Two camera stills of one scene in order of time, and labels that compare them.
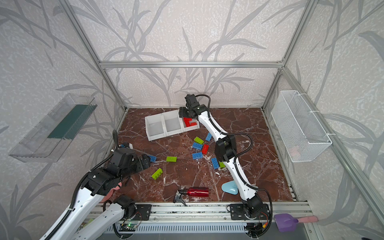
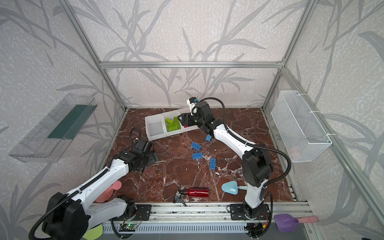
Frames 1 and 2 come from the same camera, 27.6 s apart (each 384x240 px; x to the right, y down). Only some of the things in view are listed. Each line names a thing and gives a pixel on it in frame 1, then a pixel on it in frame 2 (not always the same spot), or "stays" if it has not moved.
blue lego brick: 197,155 stays
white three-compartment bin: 166,124 stays
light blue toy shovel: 230,187 stays
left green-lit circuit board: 128,227 stays
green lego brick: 198,140 -> 176,121
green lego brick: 171,159 -> 169,121
